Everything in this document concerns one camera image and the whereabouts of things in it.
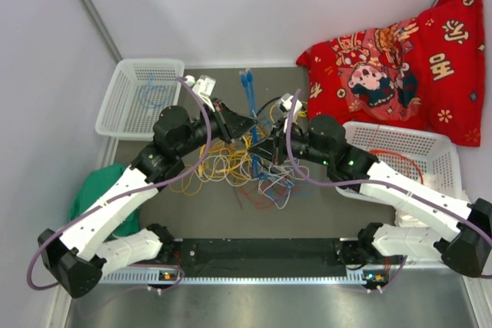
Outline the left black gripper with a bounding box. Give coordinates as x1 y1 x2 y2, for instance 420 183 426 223
175 98 259 158

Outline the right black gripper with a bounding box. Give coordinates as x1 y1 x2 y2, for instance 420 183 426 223
250 118 331 167

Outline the yellow cable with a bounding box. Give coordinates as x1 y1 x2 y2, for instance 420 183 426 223
168 100 308 197

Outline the black cable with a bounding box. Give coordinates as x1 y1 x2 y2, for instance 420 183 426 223
257 96 285 118

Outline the thin light blue cable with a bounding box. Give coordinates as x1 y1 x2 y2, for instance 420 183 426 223
137 70 172 110

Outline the orange cable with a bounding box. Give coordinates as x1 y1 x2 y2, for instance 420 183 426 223
368 149 424 187

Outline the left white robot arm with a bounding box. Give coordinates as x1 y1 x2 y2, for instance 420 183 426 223
36 99 257 299

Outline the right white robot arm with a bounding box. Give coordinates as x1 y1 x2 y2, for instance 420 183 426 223
249 115 491 278

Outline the left white plastic basket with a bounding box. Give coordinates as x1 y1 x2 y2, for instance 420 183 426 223
95 58 185 141

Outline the white plastic basket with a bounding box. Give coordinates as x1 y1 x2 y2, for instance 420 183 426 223
95 58 185 141
343 121 466 199

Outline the green cloth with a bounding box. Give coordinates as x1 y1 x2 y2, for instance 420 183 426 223
68 164 141 241

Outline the right white plastic basket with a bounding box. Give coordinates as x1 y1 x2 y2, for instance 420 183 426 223
343 121 466 199

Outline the red printed pillow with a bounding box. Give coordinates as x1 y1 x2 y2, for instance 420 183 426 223
297 0 486 147

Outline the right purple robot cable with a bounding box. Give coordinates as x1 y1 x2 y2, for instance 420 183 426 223
286 88 492 279

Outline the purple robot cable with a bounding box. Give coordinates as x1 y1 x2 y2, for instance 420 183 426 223
26 76 214 290
286 88 492 279

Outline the white cable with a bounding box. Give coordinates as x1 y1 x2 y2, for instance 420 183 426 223
195 151 311 210

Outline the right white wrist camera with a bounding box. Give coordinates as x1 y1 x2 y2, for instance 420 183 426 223
275 94 303 133

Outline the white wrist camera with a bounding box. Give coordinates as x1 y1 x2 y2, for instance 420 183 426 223
275 94 303 133
184 75 216 111

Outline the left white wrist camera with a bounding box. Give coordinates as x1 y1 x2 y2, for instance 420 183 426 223
184 75 216 111

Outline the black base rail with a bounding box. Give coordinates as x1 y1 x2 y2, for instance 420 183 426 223
99 237 389 287

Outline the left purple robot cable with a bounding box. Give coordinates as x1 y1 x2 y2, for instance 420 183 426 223
26 76 214 290

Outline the grey corner post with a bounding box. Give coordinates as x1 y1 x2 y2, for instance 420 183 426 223
79 0 123 64

